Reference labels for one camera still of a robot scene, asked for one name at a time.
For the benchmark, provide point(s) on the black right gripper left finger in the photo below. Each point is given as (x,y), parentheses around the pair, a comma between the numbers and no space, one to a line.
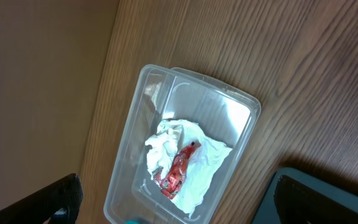
(58,202)

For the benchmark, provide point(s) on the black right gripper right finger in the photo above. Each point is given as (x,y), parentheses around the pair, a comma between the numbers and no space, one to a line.
(297,203)

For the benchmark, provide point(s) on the red foil snack wrapper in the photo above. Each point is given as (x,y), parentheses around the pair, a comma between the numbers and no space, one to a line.
(173,181)

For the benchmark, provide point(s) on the large white napkin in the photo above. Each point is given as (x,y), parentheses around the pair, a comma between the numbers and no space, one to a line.
(171,137)

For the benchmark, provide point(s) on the clear plastic waste bin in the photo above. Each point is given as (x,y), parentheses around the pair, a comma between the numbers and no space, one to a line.
(223,112)

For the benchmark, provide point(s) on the black rectangular tray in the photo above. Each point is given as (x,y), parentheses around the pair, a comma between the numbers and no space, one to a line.
(267,212)

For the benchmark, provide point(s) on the teal serving tray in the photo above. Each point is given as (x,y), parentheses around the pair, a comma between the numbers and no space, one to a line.
(134,222)

